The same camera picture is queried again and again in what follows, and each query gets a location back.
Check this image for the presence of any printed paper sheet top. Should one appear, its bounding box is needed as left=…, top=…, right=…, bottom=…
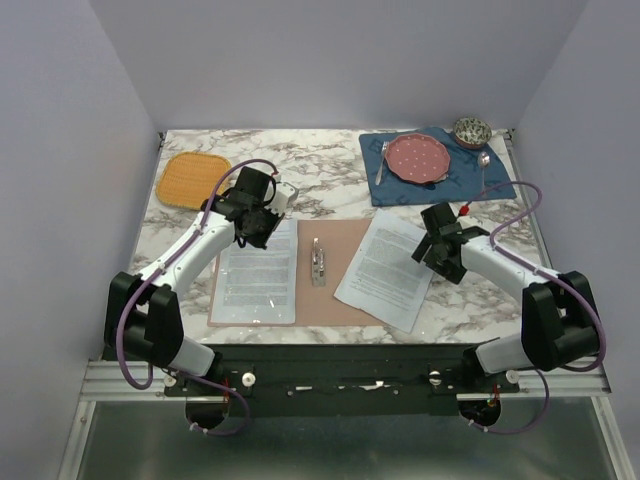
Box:
left=208, top=219, right=298, bottom=326

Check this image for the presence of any pink folder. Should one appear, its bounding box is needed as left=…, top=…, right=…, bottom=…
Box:
left=207, top=218, right=396, bottom=327

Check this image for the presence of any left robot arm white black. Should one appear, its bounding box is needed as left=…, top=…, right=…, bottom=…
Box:
left=104, top=159, right=298, bottom=395

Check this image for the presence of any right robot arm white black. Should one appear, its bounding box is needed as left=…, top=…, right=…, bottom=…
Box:
left=412, top=203, right=604, bottom=392

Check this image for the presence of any metal folder clip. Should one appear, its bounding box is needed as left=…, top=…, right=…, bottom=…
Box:
left=311, top=237, right=326, bottom=287

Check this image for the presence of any printed paper stack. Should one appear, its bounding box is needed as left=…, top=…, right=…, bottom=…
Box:
left=334, top=210, right=433, bottom=333

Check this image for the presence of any orange woven mat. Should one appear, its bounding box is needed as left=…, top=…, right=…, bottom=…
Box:
left=155, top=152, right=231, bottom=210

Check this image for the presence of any pink dotted plate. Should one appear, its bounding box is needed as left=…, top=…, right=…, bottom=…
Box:
left=384, top=133, right=451, bottom=185

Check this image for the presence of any blue cloth placemat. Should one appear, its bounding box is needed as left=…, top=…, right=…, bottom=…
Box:
left=359, top=127, right=511, bottom=207

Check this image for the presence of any silver spoon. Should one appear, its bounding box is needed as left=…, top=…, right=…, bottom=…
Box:
left=477, top=151, right=491, bottom=198

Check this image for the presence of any silver fork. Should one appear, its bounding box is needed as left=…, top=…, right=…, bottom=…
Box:
left=375, top=141, right=389, bottom=186

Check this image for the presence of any floral patterned bowl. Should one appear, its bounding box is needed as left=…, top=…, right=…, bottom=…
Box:
left=452, top=117, right=493, bottom=150

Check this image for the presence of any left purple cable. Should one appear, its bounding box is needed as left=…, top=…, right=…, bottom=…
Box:
left=114, top=158, right=281, bottom=436

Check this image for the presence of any purple cable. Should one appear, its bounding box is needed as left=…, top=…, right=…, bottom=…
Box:
left=114, top=158, right=281, bottom=436
left=458, top=180, right=609, bottom=374

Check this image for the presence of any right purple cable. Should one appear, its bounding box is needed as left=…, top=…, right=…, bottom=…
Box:
left=458, top=180, right=609, bottom=374

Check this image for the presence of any black mounting base plate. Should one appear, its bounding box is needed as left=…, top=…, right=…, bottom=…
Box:
left=164, top=342, right=521, bottom=419

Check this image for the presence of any aluminium rail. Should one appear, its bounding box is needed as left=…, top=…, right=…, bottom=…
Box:
left=80, top=361, right=611, bottom=402

